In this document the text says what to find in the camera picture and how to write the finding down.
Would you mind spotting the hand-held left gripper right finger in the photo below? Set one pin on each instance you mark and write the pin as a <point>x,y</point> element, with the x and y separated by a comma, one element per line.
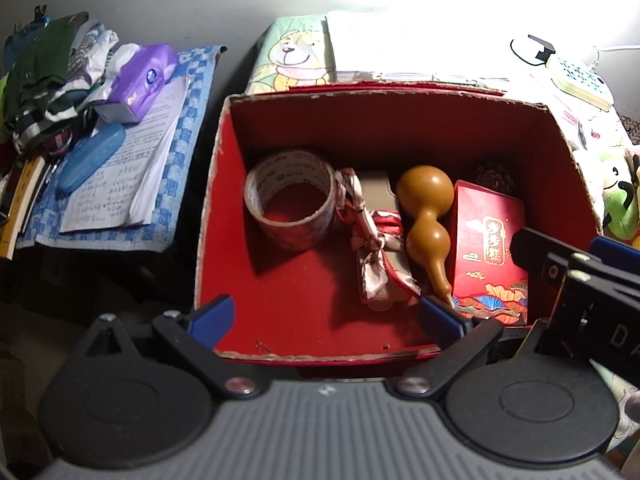
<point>440,320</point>

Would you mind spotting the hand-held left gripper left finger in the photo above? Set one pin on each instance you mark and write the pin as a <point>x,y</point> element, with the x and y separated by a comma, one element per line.
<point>215,317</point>

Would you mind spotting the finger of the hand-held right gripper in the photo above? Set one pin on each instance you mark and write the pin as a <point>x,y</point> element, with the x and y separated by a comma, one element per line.
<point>617,257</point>
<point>540,255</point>

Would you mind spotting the small red gold-printed box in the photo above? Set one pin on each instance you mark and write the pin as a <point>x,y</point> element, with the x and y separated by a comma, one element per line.
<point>492,220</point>

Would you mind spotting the large red cardboard box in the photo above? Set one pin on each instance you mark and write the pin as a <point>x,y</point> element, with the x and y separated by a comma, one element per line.
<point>300,300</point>

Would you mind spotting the brown pine cone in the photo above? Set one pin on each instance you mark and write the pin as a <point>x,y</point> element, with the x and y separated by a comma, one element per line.
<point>495,177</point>

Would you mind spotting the red white bundle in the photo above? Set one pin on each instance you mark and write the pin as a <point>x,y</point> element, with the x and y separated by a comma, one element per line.
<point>375,255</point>

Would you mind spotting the printed packing tape roll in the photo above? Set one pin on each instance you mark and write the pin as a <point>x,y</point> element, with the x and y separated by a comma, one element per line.
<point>265,230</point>

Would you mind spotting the brown wooden gourd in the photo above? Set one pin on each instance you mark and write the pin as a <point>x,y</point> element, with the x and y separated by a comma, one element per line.
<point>425,190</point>

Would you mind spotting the small tan box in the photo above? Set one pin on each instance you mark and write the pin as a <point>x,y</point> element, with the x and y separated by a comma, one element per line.
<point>377,187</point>

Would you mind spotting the green plush toy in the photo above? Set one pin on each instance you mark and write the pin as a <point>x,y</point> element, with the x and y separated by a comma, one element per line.
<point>620,200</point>

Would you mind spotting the blue checkered cloth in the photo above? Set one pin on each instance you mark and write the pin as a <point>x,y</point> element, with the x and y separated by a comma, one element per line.
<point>185,160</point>

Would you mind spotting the white written papers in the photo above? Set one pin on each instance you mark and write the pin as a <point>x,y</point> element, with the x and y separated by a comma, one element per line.
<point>115,185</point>

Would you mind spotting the white power strip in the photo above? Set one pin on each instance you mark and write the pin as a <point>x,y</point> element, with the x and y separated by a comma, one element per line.
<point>575,80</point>

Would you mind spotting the blue glasses case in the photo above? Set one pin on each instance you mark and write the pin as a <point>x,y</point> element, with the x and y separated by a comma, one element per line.
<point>90,160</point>

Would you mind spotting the black clip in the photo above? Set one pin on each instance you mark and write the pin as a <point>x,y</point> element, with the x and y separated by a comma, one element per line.
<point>542,46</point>

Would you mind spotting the row of books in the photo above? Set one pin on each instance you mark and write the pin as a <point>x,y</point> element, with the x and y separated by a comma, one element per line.
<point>25,200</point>

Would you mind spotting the purple tissue pack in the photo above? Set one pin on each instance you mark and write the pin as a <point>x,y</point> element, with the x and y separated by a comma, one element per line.
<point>145,80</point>

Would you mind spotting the pile of clothes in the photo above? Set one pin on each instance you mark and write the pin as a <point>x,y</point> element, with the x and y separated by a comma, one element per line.
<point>45,70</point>

